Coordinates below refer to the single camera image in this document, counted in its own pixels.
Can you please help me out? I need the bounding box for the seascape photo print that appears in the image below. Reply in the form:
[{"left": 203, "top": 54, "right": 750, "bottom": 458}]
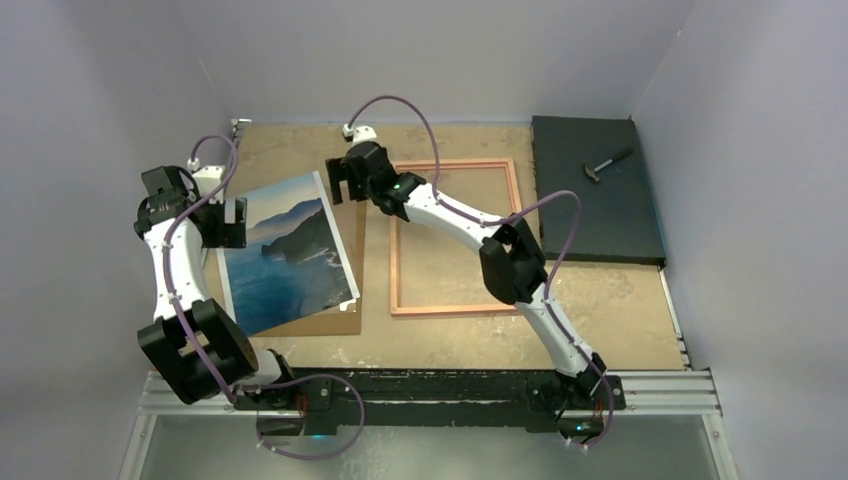
[{"left": 217, "top": 172, "right": 361, "bottom": 337}]

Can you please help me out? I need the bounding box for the pink wooden picture frame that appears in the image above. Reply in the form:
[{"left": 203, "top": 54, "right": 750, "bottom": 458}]
[{"left": 389, "top": 158, "right": 523, "bottom": 318}]

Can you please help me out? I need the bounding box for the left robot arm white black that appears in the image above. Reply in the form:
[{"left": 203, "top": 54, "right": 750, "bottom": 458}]
[{"left": 133, "top": 160, "right": 298, "bottom": 409}]

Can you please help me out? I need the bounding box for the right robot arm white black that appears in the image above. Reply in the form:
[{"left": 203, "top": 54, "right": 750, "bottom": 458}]
[{"left": 325, "top": 141, "right": 625, "bottom": 410}]

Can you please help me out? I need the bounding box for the brown cardboard backing board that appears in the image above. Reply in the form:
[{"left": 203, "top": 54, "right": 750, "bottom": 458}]
[{"left": 254, "top": 198, "right": 368, "bottom": 339}]

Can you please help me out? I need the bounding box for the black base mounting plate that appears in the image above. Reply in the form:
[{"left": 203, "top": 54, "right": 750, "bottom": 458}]
[{"left": 236, "top": 368, "right": 627, "bottom": 436}]

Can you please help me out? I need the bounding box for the small hammer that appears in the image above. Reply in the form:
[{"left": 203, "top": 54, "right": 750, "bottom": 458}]
[{"left": 583, "top": 146, "right": 635, "bottom": 184}]

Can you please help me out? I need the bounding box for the black flat board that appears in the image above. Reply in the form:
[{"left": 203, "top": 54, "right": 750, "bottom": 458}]
[{"left": 531, "top": 116, "right": 667, "bottom": 269}]

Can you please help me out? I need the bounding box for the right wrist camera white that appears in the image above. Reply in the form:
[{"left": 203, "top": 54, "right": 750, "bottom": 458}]
[{"left": 342, "top": 123, "right": 378, "bottom": 146}]

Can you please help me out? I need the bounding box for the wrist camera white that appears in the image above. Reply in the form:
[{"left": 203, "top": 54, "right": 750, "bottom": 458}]
[
  {"left": 186, "top": 158, "right": 225, "bottom": 202},
  {"left": 342, "top": 123, "right": 378, "bottom": 146}
]

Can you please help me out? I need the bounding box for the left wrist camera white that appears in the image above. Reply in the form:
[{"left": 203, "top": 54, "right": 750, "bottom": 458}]
[{"left": 186, "top": 158, "right": 225, "bottom": 202}]

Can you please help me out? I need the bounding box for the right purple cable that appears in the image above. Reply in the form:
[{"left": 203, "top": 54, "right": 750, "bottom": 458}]
[{"left": 344, "top": 95, "right": 616, "bottom": 452}]

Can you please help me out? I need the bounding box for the aluminium rail frame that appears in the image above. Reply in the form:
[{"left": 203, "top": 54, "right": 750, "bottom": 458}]
[{"left": 119, "top": 119, "right": 740, "bottom": 480}]

